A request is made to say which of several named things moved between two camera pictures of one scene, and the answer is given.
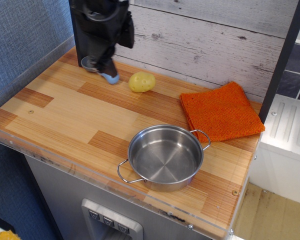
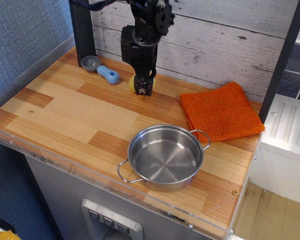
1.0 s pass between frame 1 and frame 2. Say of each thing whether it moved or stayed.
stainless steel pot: stayed
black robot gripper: moved
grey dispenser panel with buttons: stayed
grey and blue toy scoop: stayed
